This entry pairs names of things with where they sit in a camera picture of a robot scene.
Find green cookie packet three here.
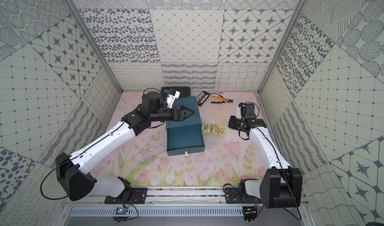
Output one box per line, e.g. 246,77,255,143
210,125,218,135

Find yellow handled pliers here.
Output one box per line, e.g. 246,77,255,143
211,96,234,104

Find green cookie packet one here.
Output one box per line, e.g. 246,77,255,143
215,126,225,137

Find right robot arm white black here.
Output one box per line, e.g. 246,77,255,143
229,102,303,209

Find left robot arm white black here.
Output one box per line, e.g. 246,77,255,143
56,89,195,204

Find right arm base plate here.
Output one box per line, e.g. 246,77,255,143
223,186,262,205

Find aluminium rail frame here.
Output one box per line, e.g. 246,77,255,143
59,177,310,209

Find black case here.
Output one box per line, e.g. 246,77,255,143
161,86,191,98

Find black bit tray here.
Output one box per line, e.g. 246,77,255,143
197,91,210,106

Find green cookie packet two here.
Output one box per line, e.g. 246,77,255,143
203,123,215,134

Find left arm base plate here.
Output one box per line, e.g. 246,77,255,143
104,188,148,205

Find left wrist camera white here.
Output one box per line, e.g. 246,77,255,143
164,88,181,109

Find teal drawer cabinet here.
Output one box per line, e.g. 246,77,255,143
166,96,202,130

